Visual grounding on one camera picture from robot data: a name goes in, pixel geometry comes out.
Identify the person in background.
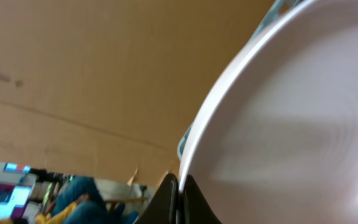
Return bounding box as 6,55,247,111
35,176,139,224

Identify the large white plate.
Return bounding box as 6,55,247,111
179,0,358,223

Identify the background computer monitor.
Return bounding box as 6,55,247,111
0,182,32,219

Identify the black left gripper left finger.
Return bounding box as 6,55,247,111
135,173,178,224

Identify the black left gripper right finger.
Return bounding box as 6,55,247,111
181,175,221,224

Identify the brown cardboard backdrop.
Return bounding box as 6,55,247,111
0,0,272,185

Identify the grey dishwasher rack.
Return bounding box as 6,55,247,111
177,0,303,160

